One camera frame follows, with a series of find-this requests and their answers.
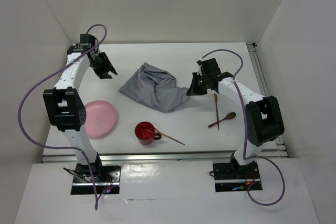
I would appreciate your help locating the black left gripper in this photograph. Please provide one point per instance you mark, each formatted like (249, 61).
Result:
(107, 66)

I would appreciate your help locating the red enamel mug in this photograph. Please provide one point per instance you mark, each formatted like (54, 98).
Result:
(146, 133)

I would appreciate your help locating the grey cloth placemat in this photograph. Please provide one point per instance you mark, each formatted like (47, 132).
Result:
(154, 88)

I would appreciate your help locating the copper spoon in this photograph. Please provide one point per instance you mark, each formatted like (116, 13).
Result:
(229, 116)

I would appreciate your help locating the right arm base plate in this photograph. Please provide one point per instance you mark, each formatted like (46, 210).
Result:
(225, 180)

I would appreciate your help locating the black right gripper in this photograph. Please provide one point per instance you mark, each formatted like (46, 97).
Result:
(193, 89)

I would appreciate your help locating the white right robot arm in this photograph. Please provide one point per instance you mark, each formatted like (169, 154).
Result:
(262, 117)

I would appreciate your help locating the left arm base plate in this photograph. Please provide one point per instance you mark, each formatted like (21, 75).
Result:
(106, 183)

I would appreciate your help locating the pink plate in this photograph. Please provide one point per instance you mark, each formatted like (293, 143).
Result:
(101, 118)

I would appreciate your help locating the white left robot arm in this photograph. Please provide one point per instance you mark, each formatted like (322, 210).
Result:
(65, 108)

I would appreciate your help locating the aluminium right side rail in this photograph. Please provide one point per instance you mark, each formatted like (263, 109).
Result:
(252, 50)

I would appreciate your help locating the aluminium front table rail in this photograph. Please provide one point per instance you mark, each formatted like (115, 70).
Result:
(142, 157)

